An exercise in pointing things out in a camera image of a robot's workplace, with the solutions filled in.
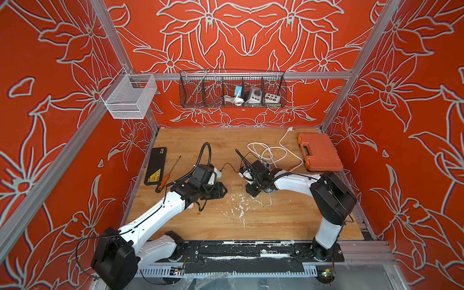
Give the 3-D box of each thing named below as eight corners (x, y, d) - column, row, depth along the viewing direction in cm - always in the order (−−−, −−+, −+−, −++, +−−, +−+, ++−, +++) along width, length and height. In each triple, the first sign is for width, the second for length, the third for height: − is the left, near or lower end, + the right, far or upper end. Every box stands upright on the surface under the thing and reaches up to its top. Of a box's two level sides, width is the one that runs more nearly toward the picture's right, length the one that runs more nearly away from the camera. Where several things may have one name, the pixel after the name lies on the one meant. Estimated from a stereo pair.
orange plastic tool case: (307, 172, 99) (309, 167, 95) (296, 138, 115) (298, 133, 112) (340, 172, 99) (345, 167, 95) (325, 138, 115) (328, 133, 112)
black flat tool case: (146, 186, 95) (143, 183, 93) (153, 150, 111) (151, 147, 109) (163, 184, 96) (161, 181, 94) (168, 148, 112) (166, 146, 109)
